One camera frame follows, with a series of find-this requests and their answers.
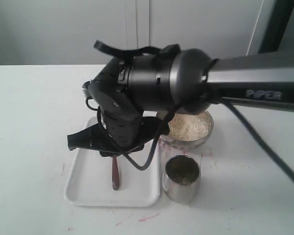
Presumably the stainless steel cup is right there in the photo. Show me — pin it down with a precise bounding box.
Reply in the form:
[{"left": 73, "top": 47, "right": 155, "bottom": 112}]
[{"left": 162, "top": 155, "right": 201, "bottom": 204}]

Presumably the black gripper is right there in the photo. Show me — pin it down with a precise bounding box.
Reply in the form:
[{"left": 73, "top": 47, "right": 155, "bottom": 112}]
[{"left": 67, "top": 58, "right": 161, "bottom": 157}]

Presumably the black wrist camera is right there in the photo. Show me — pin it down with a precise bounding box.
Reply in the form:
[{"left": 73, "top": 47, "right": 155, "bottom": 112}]
[{"left": 81, "top": 81, "right": 92, "bottom": 100}]

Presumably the white rectangular plastic tray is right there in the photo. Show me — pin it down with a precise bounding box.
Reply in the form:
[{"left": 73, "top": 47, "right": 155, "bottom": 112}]
[{"left": 64, "top": 115, "right": 160, "bottom": 208}]

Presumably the brown wooden spoon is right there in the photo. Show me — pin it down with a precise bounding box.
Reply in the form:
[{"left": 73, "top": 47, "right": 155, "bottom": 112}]
[{"left": 112, "top": 156, "right": 120, "bottom": 190}]

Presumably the steel bowl of rice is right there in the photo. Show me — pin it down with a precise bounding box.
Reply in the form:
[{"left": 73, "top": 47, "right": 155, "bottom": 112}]
[{"left": 161, "top": 111, "right": 214, "bottom": 151}]

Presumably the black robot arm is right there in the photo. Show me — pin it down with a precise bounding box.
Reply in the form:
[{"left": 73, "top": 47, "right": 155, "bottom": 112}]
[{"left": 67, "top": 45, "right": 294, "bottom": 156}]

